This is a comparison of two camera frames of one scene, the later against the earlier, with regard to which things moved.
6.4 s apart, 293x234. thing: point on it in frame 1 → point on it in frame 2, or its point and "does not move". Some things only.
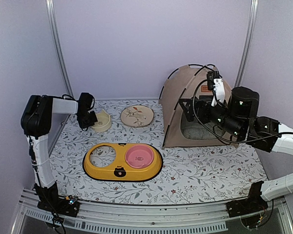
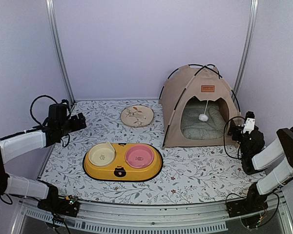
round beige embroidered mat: [137, 116] does not move
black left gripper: [84, 125] → [76, 125]
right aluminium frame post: [248, 43] does not move
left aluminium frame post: [59, 51] does not move
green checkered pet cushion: [194, 130] does not move
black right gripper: [204, 104] → [238, 129]
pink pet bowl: [139, 156] does not move
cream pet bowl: [104, 123] → [102, 154]
